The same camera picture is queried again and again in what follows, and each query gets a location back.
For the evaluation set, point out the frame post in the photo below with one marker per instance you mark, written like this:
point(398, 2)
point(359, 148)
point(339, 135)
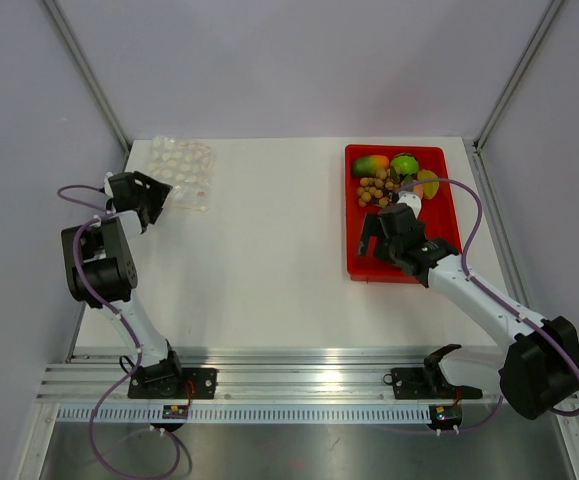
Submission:
point(536, 40)
point(76, 53)

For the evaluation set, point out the yellow star fruit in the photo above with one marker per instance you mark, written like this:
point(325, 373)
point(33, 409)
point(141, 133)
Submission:
point(427, 179)

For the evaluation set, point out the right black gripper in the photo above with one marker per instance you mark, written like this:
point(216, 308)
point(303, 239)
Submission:
point(372, 227)

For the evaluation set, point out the green round fruit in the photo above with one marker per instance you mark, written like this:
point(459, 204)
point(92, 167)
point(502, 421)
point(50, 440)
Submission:
point(404, 164)

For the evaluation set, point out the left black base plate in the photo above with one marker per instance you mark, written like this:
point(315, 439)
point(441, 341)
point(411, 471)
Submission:
point(156, 384)

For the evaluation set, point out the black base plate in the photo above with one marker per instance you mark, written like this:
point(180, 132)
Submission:
point(422, 383)
point(156, 384)

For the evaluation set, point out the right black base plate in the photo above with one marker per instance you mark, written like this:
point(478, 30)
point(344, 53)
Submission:
point(422, 383)

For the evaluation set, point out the brown longan bunch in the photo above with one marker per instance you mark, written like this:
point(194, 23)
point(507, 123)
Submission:
point(379, 190)

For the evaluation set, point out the red plastic tray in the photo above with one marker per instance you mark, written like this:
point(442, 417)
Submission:
point(438, 215)

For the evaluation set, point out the right frame post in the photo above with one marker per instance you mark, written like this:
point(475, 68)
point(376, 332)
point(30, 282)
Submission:
point(536, 40)

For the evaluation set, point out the left frame post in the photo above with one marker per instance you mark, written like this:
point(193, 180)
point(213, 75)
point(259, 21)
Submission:
point(76, 53)

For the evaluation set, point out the controller board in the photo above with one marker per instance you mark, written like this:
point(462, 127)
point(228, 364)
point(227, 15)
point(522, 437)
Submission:
point(175, 412)
point(445, 417)

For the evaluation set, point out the orange peach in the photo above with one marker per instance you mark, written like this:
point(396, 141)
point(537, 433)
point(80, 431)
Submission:
point(418, 190)

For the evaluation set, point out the green orange mango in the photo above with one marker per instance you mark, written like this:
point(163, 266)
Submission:
point(369, 165)

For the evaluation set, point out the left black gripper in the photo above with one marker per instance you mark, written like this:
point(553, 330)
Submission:
point(156, 192)

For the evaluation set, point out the white slotted cable duct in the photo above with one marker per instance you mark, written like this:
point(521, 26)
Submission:
point(253, 414)

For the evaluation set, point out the clear zip top bag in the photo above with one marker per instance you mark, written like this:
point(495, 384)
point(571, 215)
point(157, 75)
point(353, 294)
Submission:
point(187, 166)

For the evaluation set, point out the aluminium rail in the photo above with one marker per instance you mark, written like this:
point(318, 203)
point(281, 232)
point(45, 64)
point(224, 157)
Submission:
point(248, 375)

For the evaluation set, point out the right controller board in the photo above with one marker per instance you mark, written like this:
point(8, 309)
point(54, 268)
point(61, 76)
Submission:
point(445, 417)

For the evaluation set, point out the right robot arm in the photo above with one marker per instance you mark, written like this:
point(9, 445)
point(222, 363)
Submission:
point(537, 365)

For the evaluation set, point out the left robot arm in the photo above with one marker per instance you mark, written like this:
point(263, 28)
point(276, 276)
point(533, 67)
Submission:
point(101, 272)

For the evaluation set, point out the left controller board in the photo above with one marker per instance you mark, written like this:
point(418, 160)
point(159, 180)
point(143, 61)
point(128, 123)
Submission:
point(175, 412)

